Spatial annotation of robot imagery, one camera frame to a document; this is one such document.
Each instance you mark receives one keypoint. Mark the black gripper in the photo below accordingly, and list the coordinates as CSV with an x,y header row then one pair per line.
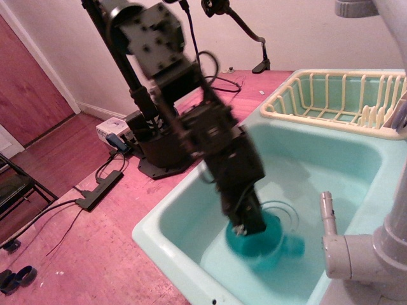
x,y
233,161

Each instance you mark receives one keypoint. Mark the teal plastic cup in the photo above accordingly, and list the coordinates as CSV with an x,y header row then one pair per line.
x,y
262,251

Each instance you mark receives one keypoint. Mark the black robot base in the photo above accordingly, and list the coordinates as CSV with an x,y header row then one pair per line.
x,y
161,152

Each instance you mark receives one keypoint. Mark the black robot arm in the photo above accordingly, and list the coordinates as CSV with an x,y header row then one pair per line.
x,y
179,118

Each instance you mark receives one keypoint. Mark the turquoise plastic sink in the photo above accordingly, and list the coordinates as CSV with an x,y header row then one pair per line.
x,y
184,235

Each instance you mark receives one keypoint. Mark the grey plastic faucet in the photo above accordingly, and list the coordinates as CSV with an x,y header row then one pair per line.
x,y
369,268

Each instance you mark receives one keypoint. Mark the blue adapter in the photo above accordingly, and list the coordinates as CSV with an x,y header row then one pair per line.
x,y
114,141

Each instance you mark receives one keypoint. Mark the white cardboard box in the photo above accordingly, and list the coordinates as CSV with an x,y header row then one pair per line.
x,y
112,125

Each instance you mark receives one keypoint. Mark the black usb hub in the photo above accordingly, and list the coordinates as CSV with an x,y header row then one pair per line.
x,y
92,198

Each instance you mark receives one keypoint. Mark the cream dish rack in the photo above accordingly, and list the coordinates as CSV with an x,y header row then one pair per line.
x,y
357,101

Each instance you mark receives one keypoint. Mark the black metal chair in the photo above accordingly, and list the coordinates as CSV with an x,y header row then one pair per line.
x,y
23,198

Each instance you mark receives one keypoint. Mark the red wooden door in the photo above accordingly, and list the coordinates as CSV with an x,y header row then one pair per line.
x,y
31,106

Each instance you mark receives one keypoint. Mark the purple utensil handle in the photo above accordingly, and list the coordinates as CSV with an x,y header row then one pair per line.
x,y
399,121

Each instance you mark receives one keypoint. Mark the black gooseneck camera stand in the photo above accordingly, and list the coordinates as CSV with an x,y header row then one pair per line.
x,y
221,7

